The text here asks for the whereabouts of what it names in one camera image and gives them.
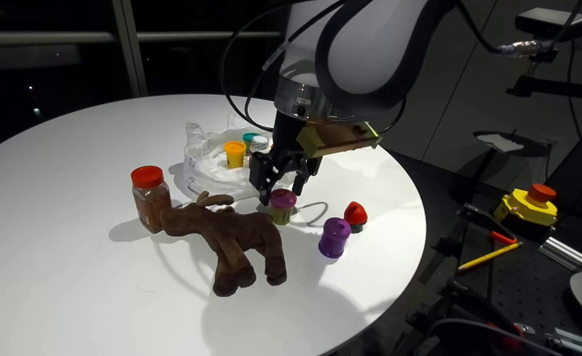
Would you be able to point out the spice jar with orange lid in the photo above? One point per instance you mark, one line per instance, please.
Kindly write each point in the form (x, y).
(150, 195)

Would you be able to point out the yellow tub with pink lid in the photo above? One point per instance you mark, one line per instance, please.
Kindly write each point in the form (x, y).
(281, 205)

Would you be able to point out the white pill bottle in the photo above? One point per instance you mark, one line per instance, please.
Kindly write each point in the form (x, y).
(259, 142)

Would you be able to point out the brown plush moose toy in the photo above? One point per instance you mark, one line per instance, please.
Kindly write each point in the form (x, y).
(229, 235)

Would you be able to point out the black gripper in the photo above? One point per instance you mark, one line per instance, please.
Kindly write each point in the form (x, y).
(283, 156)

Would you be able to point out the red toy strawberry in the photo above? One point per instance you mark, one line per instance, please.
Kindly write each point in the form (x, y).
(354, 215)

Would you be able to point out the yellow and orange pencil tool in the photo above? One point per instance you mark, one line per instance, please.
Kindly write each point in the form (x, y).
(489, 255)

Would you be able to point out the purple plastic tub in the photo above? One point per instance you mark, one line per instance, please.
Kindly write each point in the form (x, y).
(332, 239)

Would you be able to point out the yellow tub with teal lid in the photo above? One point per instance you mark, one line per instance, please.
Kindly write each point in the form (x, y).
(247, 136)

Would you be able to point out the black camera on stand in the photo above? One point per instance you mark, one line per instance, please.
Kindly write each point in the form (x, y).
(546, 29)

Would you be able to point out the white plastic bag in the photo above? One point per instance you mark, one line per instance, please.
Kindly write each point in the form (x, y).
(203, 166)

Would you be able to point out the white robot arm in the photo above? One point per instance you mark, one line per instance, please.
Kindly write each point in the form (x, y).
(342, 61)

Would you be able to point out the yellow emergency stop button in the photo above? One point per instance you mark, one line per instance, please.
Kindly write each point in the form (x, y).
(534, 203)

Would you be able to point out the metal window rail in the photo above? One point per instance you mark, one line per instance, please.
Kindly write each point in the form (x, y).
(126, 37)

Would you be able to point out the yellow tub with orange-yellow lid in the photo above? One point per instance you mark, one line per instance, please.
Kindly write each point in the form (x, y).
(233, 152)

